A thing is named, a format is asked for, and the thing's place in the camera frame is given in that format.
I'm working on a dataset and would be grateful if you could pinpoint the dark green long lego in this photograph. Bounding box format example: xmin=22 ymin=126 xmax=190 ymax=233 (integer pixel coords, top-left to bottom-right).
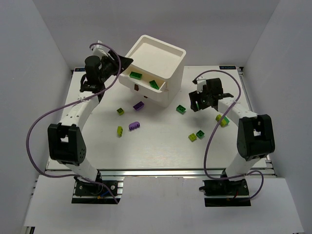
xmin=129 ymin=71 xmax=143 ymax=80

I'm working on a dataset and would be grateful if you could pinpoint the lime long lego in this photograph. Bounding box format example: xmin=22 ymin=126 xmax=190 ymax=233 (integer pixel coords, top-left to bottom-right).
xmin=215 ymin=114 xmax=230 ymax=127
xmin=117 ymin=126 xmax=123 ymax=137

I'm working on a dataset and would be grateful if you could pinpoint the white drawer cabinet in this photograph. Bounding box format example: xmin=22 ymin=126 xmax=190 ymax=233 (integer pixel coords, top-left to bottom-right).
xmin=126 ymin=35 xmax=186 ymax=102

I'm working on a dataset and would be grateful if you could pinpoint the green square lego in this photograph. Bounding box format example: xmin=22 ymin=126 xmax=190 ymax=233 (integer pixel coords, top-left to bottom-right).
xmin=196 ymin=130 xmax=205 ymax=139

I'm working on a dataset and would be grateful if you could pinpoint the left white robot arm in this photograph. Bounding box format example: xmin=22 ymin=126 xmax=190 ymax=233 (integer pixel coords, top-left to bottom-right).
xmin=47 ymin=55 xmax=133 ymax=181

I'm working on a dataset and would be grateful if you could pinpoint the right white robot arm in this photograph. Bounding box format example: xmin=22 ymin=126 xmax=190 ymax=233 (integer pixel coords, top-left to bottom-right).
xmin=189 ymin=78 xmax=275 ymax=181

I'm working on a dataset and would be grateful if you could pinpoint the left blue label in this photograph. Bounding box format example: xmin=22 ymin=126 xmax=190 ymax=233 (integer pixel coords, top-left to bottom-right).
xmin=74 ymin=68 xmax=85 ymax=72

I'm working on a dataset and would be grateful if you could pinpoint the blue label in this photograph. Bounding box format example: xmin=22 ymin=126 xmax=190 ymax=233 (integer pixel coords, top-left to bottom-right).
xmin=219 ymin=65 xmax=236 ymax=70
xmin=74 ymin=68 xmax=85 ymax=72

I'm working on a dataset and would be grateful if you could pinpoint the right blue label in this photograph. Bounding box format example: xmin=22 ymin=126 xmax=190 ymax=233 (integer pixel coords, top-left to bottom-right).
xmin=219 ymin=65 xmax=236 ymax=70

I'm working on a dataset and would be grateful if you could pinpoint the purple rectangular lego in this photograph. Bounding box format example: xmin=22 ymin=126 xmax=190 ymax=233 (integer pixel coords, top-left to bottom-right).
xmin=133 ymin=101 xmax=145 ymax=111

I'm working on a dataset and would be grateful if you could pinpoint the lime square lego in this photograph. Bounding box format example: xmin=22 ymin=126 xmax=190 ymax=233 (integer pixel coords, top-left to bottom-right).
xmin=188 ymin=133 xmax=197 ymax=142

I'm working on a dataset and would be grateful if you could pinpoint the purple rounded lego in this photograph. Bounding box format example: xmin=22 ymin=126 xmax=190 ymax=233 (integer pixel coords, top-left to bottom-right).
xmin=129 ymin=121 xmax=140 ymax=131

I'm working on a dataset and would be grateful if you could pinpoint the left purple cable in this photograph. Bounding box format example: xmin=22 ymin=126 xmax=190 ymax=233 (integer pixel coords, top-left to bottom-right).
xmin=26 ymin=43 xmax=121 ymax=204

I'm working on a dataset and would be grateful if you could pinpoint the purple cable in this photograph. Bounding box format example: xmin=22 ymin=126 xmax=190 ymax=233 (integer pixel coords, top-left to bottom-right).
xmin=26 ymin=43 xmax=121 ymax=204
xmin=195 ymin=70 xmax=265 ymax=201

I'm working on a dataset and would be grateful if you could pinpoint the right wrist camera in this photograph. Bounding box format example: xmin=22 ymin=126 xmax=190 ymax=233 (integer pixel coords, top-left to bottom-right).
xmin=192 ymin=76 xmax=207 ymax=94

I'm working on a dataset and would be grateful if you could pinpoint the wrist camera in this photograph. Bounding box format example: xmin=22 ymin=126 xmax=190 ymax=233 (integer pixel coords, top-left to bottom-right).
xmin=192 ymin=76 xmax=207 ymax=94
xmin=90 ymin=40 xmax=113 ymax=59

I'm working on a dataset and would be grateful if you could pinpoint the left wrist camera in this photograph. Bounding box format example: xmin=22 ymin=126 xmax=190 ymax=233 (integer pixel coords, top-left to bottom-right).
xmin=90 ymin=40 xmax=113 ymax=59

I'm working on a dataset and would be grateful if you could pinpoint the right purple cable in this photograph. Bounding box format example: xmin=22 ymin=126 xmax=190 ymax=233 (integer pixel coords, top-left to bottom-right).
xmin=195 ymin=70 xmax=265 ymax=201

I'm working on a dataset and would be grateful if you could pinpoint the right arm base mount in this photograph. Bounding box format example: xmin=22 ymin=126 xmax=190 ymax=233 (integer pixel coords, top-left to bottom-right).
xmin=199 ymin=179 xmax=251 ymax=207

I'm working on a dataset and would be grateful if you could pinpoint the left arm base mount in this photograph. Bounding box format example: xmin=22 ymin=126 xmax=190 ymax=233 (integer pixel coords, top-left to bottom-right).
xmin=71 ymin=179 xmax=123 ymax=205

